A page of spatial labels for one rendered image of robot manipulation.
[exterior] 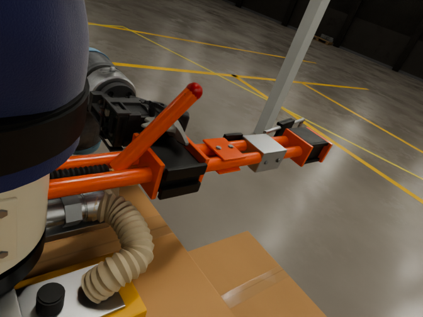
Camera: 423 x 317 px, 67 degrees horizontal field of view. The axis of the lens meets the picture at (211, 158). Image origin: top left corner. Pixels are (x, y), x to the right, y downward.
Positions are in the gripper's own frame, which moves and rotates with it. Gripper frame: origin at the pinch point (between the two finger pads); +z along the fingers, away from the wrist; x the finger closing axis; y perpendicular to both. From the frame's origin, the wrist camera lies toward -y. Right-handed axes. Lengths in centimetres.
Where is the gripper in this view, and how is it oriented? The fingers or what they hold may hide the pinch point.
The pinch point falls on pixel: (180, 160)
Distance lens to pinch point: 49.2
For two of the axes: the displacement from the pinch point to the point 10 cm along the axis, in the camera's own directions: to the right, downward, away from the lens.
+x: 3.1, -8.2, -4.9
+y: -7.6, 1.0, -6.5
